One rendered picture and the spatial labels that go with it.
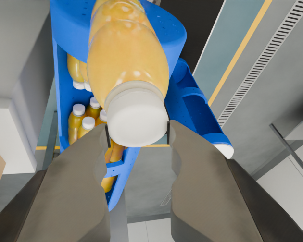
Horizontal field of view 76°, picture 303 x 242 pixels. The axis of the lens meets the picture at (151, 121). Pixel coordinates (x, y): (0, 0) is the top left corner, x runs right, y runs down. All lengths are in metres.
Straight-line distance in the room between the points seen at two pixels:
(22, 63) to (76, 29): 0.42
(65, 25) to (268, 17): 1.88
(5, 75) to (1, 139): 0.18
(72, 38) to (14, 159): 0.49
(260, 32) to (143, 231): 4.84
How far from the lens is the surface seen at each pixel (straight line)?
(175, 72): 1.76
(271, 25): 2.17
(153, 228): 5.62
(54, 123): 2.10
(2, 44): 0.88
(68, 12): 0.40
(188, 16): 1.58
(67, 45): 0.40
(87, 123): 0.64
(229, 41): 2.01
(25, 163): 0.78
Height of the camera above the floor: 1.54
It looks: 41 degrees down
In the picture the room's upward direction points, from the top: 166 degrees clockwise
